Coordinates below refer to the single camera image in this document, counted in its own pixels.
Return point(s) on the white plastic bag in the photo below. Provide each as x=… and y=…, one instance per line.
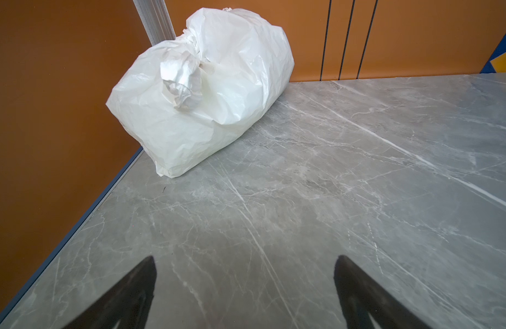
x=184, y=100

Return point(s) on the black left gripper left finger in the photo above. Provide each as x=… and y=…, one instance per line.
x=126, y=304

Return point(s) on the aluminium corner post left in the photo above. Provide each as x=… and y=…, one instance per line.
x=156, y=20

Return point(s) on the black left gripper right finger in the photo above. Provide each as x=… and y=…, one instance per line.
x=365, y=303

